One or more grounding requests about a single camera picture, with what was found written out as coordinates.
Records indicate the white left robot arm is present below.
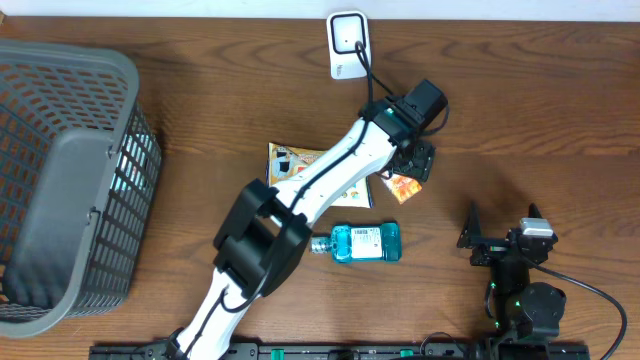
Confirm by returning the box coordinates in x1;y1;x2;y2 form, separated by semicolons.
163;80;449;359

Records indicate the blue mouthwash bottle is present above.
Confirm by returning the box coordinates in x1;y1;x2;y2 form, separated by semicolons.
310;222;402;264

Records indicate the orange tissue pack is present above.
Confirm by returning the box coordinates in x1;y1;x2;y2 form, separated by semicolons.
381;172;422;204

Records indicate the white barcode scanner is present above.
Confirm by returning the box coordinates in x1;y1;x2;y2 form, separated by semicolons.
326;10;371;80

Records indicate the grey plastic basket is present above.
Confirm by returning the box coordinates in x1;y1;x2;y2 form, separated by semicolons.
1;39;162;338

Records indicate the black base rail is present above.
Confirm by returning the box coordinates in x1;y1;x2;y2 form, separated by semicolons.
89;340;592;360

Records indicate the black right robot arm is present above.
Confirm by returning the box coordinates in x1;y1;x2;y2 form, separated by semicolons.
457;204;566;359

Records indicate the orange snack bag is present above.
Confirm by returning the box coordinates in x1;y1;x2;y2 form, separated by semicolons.
266;142;374;209

